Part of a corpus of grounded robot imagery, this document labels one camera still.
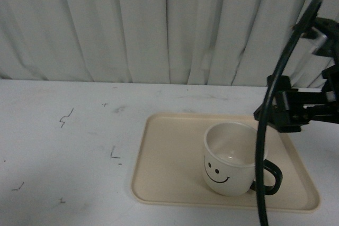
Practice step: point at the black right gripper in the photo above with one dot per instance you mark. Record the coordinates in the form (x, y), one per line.
(290, 109)

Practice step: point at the white smiley face mug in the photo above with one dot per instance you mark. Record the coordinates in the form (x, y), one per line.
(229, 158)

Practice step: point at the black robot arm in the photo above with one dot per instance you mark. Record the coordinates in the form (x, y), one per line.
(323, 33)

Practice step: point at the white curtain backdrop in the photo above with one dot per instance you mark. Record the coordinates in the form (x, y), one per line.
(201, 42)

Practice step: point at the beige plastic tray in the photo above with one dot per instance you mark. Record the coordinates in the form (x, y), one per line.
(168, 169)

